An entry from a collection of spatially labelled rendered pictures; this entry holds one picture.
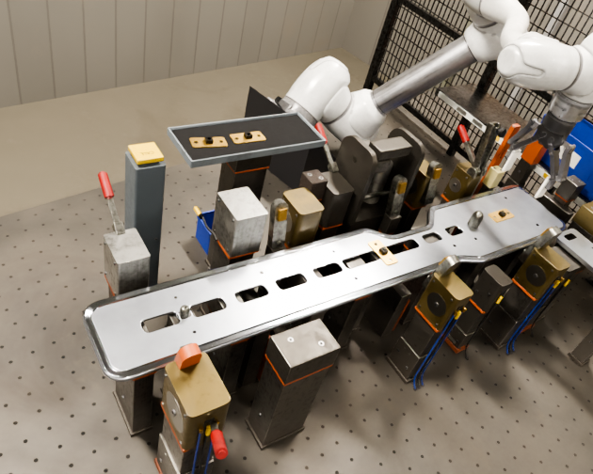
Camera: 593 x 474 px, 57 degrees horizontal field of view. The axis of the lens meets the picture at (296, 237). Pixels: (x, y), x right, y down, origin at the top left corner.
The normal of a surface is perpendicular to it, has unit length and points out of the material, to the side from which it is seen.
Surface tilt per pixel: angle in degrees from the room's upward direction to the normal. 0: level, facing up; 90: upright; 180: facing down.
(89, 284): 0
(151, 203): 90
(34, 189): 0
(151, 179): 90
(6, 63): 90
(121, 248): 0
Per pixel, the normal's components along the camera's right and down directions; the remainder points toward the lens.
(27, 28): 0.65, 0.61
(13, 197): 0.22, -0.72
